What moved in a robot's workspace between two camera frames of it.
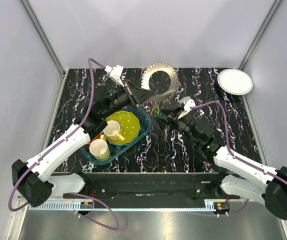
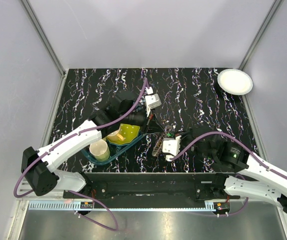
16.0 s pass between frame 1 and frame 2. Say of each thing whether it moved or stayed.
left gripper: moved
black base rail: stayed
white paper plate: stayed
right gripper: moved
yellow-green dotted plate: stayed
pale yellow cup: stayed
